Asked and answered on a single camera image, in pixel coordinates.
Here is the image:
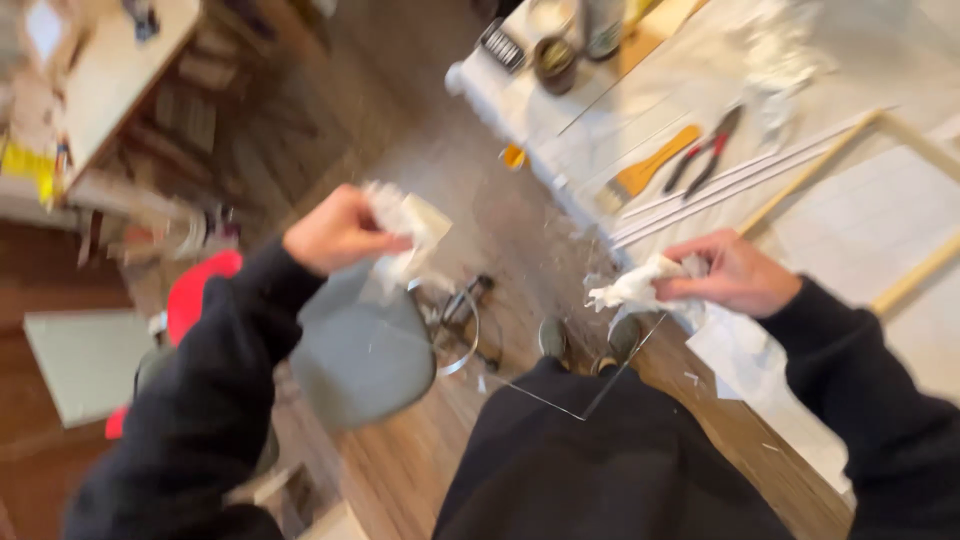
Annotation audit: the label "person's left hand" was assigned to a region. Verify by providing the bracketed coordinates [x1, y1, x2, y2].
[282, 184, 414, 277]

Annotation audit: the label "person's right hand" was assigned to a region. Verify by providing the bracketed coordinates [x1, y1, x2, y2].
[654, 228, 802, 319]

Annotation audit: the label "white paper with tape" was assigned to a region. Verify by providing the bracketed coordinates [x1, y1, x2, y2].
[363, 180, 454, 295]

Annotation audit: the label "white paper wad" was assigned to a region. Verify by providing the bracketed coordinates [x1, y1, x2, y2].
[585, 252, 710, 315]

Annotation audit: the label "white paper sheet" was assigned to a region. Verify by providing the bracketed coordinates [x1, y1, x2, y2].
[684, 300, 852, 496]

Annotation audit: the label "bundle of white strips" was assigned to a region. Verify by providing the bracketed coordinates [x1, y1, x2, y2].
[609, 112, 886, 251]

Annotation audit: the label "red and black pliers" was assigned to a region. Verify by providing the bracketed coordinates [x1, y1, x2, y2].
[663, 103, 745, 201]

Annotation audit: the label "grey round stool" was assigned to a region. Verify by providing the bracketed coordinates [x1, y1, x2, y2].
[289, 261, 481, 432]

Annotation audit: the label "person's right shoe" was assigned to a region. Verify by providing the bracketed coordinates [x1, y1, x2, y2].
[591, 313, 645, 376]

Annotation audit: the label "person's shoe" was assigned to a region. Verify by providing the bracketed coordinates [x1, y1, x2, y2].
[591, 313, 645, 376]
[537, 315, 571, 370]

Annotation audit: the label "red chair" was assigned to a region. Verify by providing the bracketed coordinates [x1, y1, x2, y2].
[105, 249, 245, 441]

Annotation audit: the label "black metal tool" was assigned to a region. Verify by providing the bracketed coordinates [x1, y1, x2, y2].
[427, 273, 502, 372]

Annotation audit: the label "clear glass pane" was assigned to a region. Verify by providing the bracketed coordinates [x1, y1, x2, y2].
[480, 311, 669, 422]

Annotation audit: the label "person's left shoe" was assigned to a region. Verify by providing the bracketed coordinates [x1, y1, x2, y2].
[537, 315, 571, 370]

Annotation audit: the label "crumpled clear plastic wrap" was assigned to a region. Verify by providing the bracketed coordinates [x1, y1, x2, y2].
[723, 0, 840, 151]

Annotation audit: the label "person's black clothing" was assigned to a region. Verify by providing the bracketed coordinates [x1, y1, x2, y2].
[432, 357, 798, 540]

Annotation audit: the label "black and white striped tool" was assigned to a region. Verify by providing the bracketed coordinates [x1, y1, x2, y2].
[477, 18, 528, 75]

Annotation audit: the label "dark round open jar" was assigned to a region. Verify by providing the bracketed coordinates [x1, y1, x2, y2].
[532, 35, 580, 97]

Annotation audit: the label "cluttered light wooden desk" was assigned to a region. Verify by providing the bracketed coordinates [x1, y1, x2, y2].
[0, 0, 205, 226]

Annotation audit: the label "tall dark can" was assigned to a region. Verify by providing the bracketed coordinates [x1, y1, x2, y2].
[583, 0, 627, 63]

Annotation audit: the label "pale green board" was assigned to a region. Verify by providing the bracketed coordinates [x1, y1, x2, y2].
[22, 309, 160, 430]

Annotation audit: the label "wooden handled paint brush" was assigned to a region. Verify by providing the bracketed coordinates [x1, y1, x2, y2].
[596, 123, 703, 216]

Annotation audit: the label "light wooden frame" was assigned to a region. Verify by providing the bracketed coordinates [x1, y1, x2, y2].
[736, 108, 960, 318]

